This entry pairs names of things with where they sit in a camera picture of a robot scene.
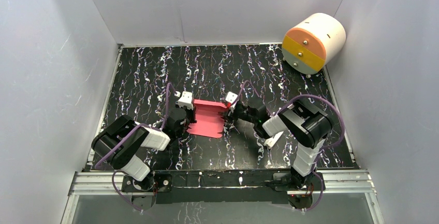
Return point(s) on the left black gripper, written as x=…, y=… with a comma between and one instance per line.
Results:
x=187, y=116

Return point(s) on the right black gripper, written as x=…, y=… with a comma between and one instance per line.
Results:
x=232, y=113

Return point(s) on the pink paper box sheet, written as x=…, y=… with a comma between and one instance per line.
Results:
x=209, y=119

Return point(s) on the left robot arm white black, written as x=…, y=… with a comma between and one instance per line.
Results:
x=118, y=143

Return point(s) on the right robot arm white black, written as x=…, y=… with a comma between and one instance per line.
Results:
x=306, y=122

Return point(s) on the small white plastic clip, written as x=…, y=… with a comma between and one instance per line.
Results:
x=270, y=142

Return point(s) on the round drawer cabinet toy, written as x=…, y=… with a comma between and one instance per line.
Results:
x=313, y=43

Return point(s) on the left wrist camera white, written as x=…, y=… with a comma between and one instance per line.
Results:
x=186, y=100

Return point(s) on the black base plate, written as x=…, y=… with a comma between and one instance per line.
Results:
x=237, y=195

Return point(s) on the aluminium front rail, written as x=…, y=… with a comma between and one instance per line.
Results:
x=107, y=183

